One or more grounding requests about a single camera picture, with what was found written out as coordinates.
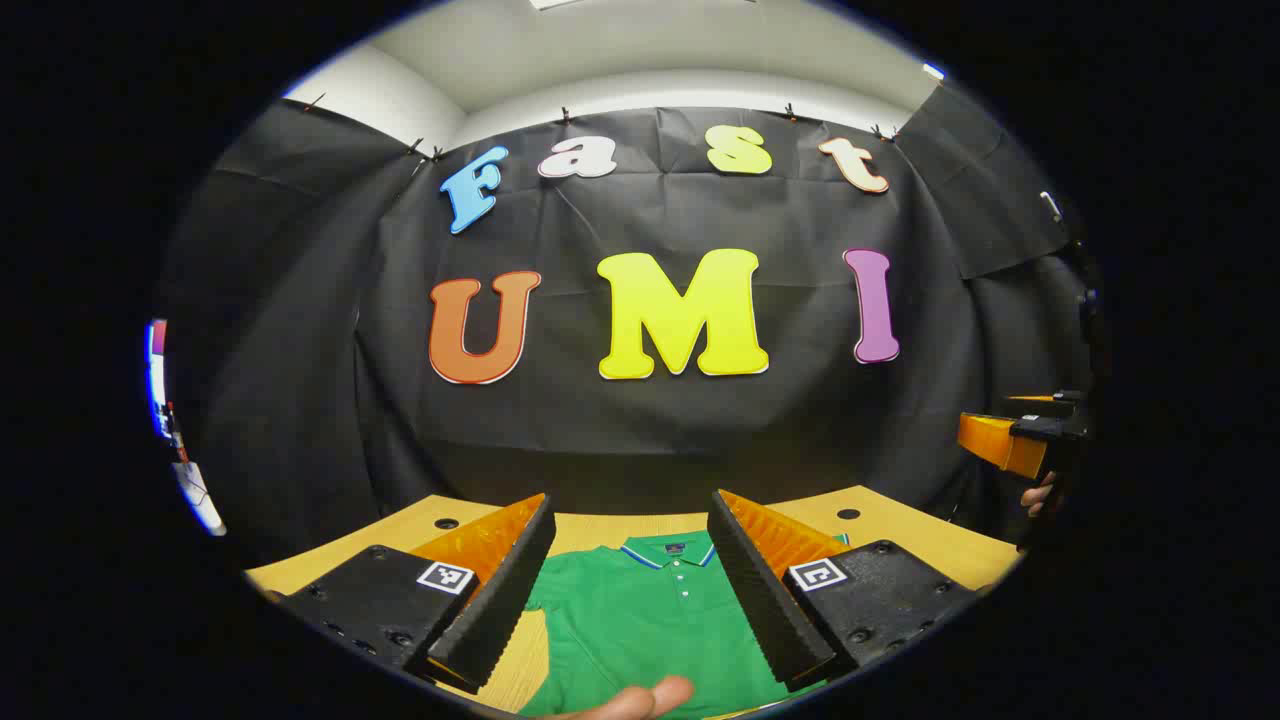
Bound computer monitor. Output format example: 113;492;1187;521
145;318;170;441

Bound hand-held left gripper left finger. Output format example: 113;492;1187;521
270;492;557;696

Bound green T-shirt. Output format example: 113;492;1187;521
518;532;851;719

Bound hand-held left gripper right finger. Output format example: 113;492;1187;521
707;489;986;693

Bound black backdrop cloth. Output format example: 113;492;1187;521
160;85;1101;563

